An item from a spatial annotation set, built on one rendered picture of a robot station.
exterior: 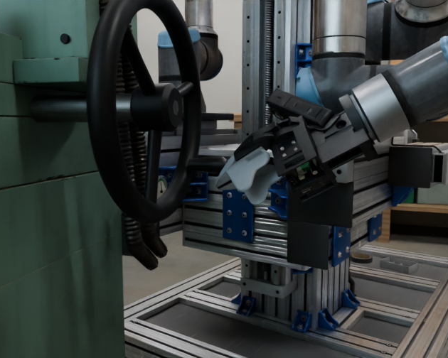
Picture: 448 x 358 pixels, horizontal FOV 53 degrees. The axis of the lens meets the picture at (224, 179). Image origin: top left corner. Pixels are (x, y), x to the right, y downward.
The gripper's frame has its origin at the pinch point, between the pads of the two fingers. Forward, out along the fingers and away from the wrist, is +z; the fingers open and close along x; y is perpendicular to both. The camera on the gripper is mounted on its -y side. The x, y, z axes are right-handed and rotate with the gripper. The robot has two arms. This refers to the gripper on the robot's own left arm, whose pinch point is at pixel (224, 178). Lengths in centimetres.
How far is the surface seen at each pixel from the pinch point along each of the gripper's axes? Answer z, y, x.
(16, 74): 13.6, -8.8, -25.2
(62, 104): 11.4, -6.9, -19.5
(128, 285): 112, -71, 108
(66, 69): 7.0, -6.5, -22.9
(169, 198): 5.9, 3.4, -5.1
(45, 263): 26.7, 4.9, -7.0
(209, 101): 86, -272, 185
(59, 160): 19.8, -7.3, -12.4
